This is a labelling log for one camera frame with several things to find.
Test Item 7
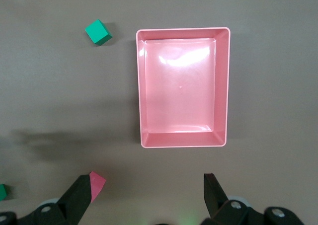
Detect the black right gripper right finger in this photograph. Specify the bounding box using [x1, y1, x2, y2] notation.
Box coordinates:
[200, 173, 307, 225]

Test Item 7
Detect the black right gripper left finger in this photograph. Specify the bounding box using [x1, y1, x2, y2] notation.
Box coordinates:
[0, 174, 92, 225]

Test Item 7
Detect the pink foam cube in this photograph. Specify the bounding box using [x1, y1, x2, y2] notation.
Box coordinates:
[88, 170, 107, 204]

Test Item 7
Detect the green foam cube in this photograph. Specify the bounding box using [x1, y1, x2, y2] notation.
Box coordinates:
[0, 183, 11, 202]
[84, 19, 113, 47]

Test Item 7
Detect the brown table cover cloth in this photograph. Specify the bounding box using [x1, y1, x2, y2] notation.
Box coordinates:
[0, 0, 318, 225]

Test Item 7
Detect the pink plastic tray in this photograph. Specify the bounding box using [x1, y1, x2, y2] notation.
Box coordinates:
[136, 27, 232, 150]

